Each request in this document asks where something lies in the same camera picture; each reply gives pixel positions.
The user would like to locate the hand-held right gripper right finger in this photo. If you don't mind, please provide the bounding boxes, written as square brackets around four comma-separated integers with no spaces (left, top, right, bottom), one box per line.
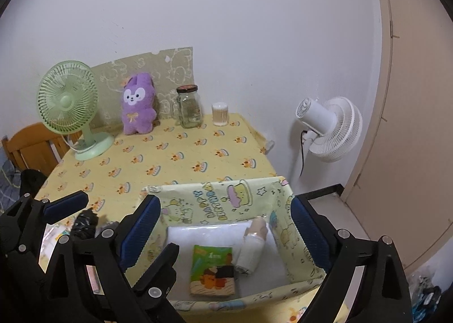
[291,197,413,323]

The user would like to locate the wooden chair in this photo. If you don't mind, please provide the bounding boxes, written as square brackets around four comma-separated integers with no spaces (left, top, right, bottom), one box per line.
[1,122,84,177]

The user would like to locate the colourful soft cloth book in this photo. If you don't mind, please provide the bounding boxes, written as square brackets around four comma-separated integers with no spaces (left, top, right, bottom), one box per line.
[190,244,238,298]

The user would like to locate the beige patterned cushion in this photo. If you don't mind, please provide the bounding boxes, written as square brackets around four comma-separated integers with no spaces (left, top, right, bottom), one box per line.
[90,46,195,133]

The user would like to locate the glass jar with black lid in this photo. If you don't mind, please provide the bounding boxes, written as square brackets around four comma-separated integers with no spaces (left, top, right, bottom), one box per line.
[176,85,203,129]

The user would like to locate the white standing fan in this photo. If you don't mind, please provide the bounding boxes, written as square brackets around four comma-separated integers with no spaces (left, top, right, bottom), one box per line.
[290,97,363,186]

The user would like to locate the beige door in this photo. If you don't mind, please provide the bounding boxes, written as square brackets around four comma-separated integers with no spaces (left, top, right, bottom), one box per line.
[340,0,453,274]

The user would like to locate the white bottle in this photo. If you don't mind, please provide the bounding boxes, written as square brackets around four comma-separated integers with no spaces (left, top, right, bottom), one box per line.
[236,217,269,276]

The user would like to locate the yellow printed storage box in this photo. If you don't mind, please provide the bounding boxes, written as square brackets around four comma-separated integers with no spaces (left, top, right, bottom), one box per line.
[142,176,328,313]

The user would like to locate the blue black packaging clutter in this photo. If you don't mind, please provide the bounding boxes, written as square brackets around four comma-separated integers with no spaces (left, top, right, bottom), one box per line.
[407,268,445,320]

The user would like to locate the black cloth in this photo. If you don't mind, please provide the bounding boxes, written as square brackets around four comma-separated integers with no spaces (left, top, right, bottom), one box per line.
[19,168,49,200]

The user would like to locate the purple plush rabbit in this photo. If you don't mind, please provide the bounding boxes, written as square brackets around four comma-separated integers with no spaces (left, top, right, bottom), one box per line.
[121,73,158,135]

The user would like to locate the clear cotton swab container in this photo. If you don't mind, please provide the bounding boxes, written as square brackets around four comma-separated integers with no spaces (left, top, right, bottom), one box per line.
[211,102,230,126]

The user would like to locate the black fan cable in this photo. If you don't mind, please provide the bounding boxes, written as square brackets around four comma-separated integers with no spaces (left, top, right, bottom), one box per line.
[300,130,307,178]

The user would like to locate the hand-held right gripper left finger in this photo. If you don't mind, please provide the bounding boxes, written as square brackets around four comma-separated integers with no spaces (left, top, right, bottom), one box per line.
[40,195,162,323]

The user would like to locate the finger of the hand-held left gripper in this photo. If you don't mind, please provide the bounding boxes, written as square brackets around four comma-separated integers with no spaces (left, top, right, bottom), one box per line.
[0,191,89,276]
[133,243,185,323]

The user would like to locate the green desk fan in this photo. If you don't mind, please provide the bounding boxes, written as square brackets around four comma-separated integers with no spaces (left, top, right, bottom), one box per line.
[37,60,116,162]

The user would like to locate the black plastic bag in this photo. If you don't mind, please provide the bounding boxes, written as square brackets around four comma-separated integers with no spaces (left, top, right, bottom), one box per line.
[71,209,99,239]

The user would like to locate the blue plaid bedding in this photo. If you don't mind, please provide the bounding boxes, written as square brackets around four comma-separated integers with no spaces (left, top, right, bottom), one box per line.
[0,158,25,214]

